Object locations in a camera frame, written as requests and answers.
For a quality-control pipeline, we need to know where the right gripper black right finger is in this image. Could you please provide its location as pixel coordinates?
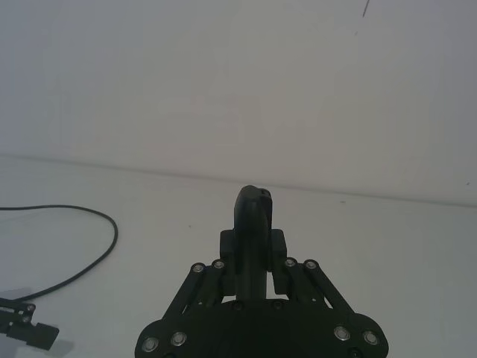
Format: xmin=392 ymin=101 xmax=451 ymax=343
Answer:
xmin=255 ymin=187 xmax=359 ymax=324

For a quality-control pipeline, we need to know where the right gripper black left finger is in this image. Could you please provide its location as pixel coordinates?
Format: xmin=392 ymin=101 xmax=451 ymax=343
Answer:
xmin=160 ymin=185 xmax=268 ymax=326

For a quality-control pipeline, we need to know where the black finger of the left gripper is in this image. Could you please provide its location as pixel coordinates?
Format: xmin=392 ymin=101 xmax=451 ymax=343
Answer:
xmin=0 ymin=296 xmax=60 ymax=351

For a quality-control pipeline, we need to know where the thin black cable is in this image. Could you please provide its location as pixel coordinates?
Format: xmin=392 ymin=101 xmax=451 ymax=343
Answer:
xmin=0 ymin=204 xmax=119 ymax=301

